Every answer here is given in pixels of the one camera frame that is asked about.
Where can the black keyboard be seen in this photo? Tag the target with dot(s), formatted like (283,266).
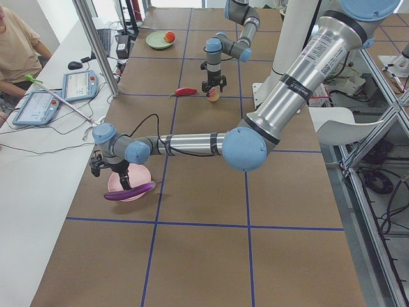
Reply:
(104,35)

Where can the aluminium frame post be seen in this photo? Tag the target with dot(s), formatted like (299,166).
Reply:
(88,26)

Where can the white chair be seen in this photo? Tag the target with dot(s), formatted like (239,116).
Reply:
(337,126)

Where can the red white plastic basket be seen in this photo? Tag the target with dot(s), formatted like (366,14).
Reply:
(320,97)

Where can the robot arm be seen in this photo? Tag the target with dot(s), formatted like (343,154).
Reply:
(312,43)
(243,14)

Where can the metal rod green clip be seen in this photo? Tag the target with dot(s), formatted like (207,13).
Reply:
(93,123)

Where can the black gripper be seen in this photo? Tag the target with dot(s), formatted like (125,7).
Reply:
(213,78)
(118,167)

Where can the red chili pepper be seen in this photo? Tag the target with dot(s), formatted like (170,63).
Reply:
(183,92)

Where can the teach pendant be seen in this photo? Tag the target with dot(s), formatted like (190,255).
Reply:
(79,85)
(39,108)

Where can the near teach pendant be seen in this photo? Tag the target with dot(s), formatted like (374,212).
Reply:
(39,108)

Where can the purple eggplant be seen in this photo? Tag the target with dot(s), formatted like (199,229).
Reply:
(117,193)

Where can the green plate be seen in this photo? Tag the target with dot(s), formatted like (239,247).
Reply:
(156,40)

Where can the black computer mouse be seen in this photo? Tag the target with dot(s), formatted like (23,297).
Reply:
(74,65)

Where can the seated person beige shirt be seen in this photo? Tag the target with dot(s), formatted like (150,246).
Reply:
(21,50)

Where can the pink yellow peach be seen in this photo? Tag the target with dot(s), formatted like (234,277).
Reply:
(213,95)

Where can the black power adapter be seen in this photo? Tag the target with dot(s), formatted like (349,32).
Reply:
(123,46)

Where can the far teach pendant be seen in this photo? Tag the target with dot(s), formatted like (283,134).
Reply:
(79,85)

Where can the pink plate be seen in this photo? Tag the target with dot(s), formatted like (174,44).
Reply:
(139,179)

